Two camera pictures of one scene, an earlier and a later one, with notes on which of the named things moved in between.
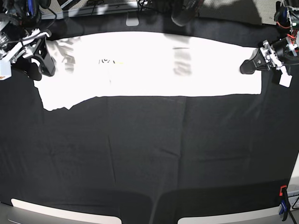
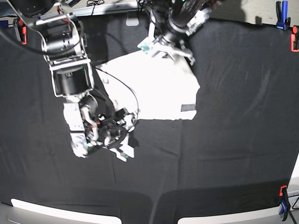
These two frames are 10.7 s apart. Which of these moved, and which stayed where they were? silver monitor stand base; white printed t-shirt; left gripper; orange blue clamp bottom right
Moved: left gripper; white printed t-shirt
Stayed: silver monitor stand base; orange blue clamp bottom right
